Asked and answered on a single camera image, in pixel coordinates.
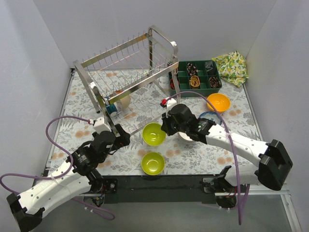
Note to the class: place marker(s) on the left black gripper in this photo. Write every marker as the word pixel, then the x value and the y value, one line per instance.
pixel 123 138

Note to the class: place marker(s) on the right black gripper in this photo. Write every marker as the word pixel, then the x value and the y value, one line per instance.
pixel 167 126

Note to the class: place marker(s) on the lime green bowl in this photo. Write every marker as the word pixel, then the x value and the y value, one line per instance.
pixel 153 163
pixel 153 135

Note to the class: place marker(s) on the teal blue bowl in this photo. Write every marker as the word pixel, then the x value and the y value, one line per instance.
pixel 111 109

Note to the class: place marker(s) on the beige floral bowl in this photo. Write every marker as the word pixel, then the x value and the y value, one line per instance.
pixel 124 102

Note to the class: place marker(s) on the blue floral white bowl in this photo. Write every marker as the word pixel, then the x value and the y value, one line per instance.
pixel 211 116

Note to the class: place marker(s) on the yellow ribbed bowl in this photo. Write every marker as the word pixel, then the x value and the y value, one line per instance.
pixel 220 101

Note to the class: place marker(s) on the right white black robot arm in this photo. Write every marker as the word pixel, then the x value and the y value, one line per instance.
pixel 269 165

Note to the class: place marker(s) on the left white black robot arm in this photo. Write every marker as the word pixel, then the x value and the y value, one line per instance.
pixel 76 175

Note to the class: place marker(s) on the steel two-tier dish rack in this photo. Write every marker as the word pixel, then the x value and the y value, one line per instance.
pixel 137 67

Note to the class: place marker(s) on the orange navy rolled tie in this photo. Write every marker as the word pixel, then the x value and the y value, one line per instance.
pixel 171 84

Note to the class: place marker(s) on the floral table mat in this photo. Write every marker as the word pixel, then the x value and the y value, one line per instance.
pixel 180 157

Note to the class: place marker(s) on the yellow patterned rolled tie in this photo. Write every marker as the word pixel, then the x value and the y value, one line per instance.
pixel 194 82

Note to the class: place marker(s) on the green divided organizer tray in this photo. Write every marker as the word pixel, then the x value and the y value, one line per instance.
pixel 183 78

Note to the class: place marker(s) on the pink black rolled tie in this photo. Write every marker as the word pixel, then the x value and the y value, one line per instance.
pixel 191 69

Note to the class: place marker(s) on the dark floral rolled tie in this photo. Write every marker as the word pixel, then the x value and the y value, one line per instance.
pixel 214 82

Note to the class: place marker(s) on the grey rolled tie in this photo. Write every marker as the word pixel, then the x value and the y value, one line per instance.
pixel 210 67

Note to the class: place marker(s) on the lemon print cloth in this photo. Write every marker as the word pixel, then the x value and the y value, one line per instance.
pixel 232 67

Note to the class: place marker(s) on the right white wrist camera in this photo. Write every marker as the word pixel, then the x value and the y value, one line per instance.
pixel 168 105

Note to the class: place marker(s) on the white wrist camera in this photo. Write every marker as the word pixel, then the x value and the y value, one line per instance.
pixel 168 105
pixel 100 124

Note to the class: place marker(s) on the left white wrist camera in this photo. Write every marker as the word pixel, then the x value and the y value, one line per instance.
pixel 100 124

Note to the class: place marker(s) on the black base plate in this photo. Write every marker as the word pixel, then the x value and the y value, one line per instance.
pixel 163 189

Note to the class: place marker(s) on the aluminium frame rail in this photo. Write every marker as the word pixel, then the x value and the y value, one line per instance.
pixel 254 190

